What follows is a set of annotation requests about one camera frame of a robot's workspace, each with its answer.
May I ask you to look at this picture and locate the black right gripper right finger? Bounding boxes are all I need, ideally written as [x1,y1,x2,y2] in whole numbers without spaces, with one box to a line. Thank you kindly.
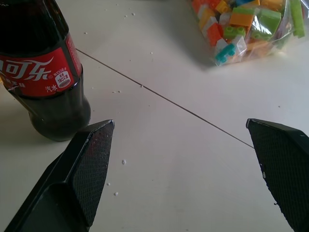
[245,118,309,232]

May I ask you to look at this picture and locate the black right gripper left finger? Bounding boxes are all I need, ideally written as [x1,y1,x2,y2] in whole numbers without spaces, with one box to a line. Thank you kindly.
[4,119,115,232]

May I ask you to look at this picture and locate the cola bottle with red label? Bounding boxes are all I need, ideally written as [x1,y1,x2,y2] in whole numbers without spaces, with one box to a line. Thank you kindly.
[0,0,92,142]

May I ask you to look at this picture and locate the clear bag of building bricks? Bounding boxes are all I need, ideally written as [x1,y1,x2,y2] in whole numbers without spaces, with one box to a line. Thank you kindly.
[186,0,309,67]

